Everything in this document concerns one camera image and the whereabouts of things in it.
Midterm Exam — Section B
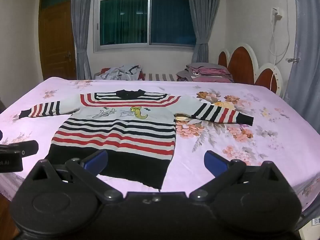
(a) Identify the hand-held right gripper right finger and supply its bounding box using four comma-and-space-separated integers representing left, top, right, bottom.
189, 150, 288, 203

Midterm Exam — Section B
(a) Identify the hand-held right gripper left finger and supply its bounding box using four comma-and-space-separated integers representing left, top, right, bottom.
26, 149, 123, 203

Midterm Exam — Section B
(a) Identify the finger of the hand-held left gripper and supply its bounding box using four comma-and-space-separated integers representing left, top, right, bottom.
10, 140, 39, 158

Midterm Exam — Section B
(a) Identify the striped knit sweater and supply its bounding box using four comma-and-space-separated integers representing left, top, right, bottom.
19, 89, 254, 190

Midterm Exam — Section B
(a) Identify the stack of folded pink clothes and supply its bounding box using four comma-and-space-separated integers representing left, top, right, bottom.
176, 62, 234, 83

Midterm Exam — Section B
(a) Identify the pile of grey clothes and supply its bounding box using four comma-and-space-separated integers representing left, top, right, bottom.
94, 64, 145, 81

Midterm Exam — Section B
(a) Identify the pink floral bed sheet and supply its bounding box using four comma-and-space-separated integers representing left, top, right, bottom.
0, 76, 320, 213

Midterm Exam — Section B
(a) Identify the brown and white headboard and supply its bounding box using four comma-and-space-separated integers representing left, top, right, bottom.
217, 42, 284, 98

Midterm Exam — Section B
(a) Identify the striped mattress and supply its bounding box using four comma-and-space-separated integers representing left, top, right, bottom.
140, 73, 180, 81

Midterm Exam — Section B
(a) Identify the brown wooden door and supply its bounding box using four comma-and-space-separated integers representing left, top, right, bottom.
38, 0, 77, 80

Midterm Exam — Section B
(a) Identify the grey curtain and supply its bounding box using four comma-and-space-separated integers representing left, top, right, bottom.
186, 0, 223, 64
71, 0, 100, 80

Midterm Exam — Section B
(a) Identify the sliding glass window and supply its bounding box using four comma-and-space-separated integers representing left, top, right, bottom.
94, 0, 197, 53

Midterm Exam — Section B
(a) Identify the white charging cable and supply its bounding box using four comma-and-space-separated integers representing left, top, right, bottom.
269, 17, 292, 90

